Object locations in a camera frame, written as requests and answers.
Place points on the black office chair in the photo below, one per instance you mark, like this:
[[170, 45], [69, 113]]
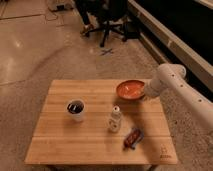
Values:
[[109, 13]]

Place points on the red snack bar wrapper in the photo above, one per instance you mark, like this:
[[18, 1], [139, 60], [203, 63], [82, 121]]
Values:
[[133, 138]]

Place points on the orange ceramic bowl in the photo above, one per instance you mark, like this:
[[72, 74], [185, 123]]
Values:
[[130, 89]]

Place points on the seated person legs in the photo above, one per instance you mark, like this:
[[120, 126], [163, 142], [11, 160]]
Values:
[[84, 7]]

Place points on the wooden table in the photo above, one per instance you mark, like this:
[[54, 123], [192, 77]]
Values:
[[59, 140]]

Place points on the white cup with dark drink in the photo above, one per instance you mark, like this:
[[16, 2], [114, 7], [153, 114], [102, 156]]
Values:
[[75, 109]]

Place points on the small white bottle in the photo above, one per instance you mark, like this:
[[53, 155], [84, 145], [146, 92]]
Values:
[[115, 119]]

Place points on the white box with cables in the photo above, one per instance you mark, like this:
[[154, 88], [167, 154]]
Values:
[[59, 5]]

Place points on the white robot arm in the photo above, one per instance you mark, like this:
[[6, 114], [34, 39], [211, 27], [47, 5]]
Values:
[[172, 76]]

